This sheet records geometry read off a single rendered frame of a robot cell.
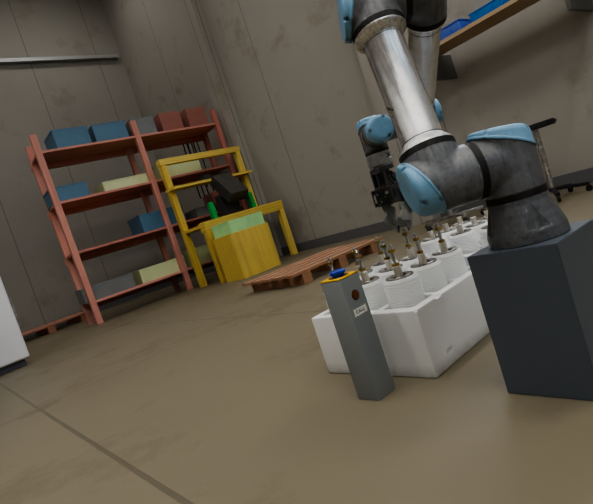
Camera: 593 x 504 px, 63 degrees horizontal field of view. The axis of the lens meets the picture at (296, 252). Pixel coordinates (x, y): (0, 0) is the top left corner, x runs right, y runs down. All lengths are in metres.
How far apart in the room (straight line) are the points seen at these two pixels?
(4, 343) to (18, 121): 5.55
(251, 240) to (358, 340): 4.58
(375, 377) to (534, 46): 3.87
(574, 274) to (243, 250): 4.84
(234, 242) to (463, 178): 4.72
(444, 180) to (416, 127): 0.12
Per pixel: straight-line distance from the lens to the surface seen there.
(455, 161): 0.97
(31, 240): 9.18
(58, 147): 6.77
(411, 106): 1.02
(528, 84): 4.76
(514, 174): 1.00
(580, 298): 1.01
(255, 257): 5.69
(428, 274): 1.36
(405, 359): 1.30
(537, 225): 1.02
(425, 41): 1.26
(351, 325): 1.18
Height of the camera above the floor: 0.49
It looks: 4 degrees down
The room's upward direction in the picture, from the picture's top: 18 degrees counter-clockwise
